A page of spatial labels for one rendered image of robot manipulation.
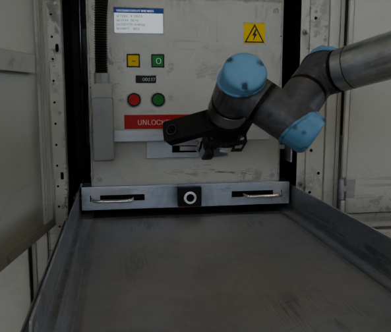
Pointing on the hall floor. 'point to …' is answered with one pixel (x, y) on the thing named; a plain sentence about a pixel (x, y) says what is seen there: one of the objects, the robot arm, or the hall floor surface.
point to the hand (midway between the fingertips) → (200, 152)
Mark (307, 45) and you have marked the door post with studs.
